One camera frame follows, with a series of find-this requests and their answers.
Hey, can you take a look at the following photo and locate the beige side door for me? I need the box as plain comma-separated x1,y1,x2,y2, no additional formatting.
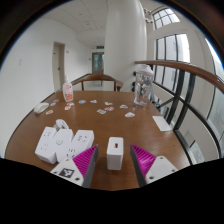
51,40,66,93

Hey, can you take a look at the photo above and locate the tall black-framed grid window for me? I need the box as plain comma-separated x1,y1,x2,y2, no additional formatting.
154,33,191,95

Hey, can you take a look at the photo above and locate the small arched grid window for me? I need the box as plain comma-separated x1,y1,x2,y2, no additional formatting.
152,7,181,31

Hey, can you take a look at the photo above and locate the white orange-labelled pump bottle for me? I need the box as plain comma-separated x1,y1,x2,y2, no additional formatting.
62,74,75,103

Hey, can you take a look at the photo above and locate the white charger block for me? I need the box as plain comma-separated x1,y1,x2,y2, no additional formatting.
106,136,125,171

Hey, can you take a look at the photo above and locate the white coiled cable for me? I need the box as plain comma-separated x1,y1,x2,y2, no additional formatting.
54,118,71,131

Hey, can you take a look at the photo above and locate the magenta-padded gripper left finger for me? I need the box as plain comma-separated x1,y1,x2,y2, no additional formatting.
49,144,100,189

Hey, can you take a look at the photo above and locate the white computer mouse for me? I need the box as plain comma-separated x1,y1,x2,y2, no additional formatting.
33,102,50,115

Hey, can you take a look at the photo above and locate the wooden armchair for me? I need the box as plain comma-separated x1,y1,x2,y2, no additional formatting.
70,72,124,93

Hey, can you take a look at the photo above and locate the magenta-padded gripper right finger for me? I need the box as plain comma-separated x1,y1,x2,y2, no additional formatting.
129,143,179,188

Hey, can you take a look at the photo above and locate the wooden-topped black metal railing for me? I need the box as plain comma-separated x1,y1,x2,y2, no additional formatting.
134,59,224,165

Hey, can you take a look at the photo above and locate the glazed double door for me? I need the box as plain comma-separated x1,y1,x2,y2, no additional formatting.
91,52,105,75

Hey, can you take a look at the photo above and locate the white power strip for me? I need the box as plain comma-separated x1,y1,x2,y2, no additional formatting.
34,126,96,165

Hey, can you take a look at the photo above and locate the wide black-framed window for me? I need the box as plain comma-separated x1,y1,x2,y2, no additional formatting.
204,39,224,155

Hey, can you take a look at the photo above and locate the white paper card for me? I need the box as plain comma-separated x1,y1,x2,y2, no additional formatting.
151,115,173,132

